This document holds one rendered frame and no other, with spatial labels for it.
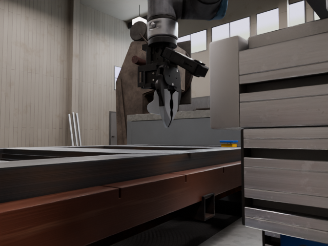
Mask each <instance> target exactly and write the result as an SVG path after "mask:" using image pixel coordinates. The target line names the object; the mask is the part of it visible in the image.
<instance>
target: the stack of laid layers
mask: <svg viewBox="0 0 328 246"><path fill-rule="evenodd" d="M67 148H99V149H135V150H194V149H204V148H178V147H128V146H86V147H67ZM116 154H124V153H100V152H74V151H48V150H22V149H0V161H21V160H37V159H52V158H68V157H84V156H100V155H116ZM236 161H241V149H234V150H223V151H210V152H199V153H186V154H175V155H162V156H151V157H138V158H127V159H114V160H103V161H90V162H79V163H66V164H50V165H38V166H26V167H14V168H2V169H0V203H5V202H10V201H16V200H21V199H27V198H33V197H38V196H43V195H49V194H55V193H60V192H66V191H71V190H77V189H82V188H88V187H94V186H101V185H106V184H112V183H118V182H123V181H129V180H134V179H140V178H145V177H151V176H157V175H162V174H169V173H173V172H179V171H184V170H190V169H196V168H201V167H206V166H212V165H218V164H225V163H230V162H236Z"/></svg>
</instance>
